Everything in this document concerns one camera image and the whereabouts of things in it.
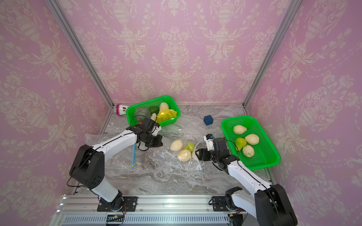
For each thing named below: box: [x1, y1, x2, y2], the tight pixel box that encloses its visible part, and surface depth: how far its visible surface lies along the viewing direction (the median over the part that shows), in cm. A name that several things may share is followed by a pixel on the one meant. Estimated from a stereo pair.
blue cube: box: [203, 114, 214, 126], surface depth 108 cm
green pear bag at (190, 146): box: [183, 141, 196, 155], surface depth 91 cm
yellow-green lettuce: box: [155, 109, 178, 124], surface depth 107 cm
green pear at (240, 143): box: [235, 137, 247, 152], surface depth 93 cm
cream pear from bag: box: [244, 133, 260, 146], surface depth 95 cm
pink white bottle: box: [115, 103, 130, 116], surface depth 111 cm
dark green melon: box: [134, 106, 152, 123], surface depth 102 cm
